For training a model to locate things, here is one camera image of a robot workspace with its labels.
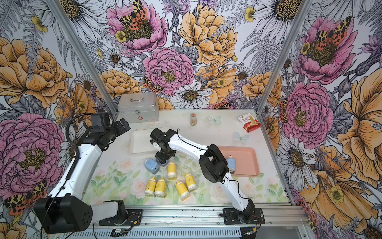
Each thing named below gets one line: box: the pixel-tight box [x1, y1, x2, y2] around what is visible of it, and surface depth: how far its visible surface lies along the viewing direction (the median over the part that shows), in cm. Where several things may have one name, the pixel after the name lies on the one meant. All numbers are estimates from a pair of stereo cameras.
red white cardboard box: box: [237, 112, 262, 133], surface depth 111 cm
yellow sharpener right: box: [185, 172, 197, 192], surface depth 80 cm
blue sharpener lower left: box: [144, 158, 160, 175], surface depth 87 cm
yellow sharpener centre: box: [167, 161, 177, 181], surface depth 85 cm
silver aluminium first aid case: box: [117, 92, 160, 123], surface depth 110 cm
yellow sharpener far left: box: [144, 176, 157, 197], surface depth 78 cm
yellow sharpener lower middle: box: [175, 180, 190, 201], surface depth 78 cm
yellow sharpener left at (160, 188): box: [154, 177, 166, 198], surface depth 78 cm
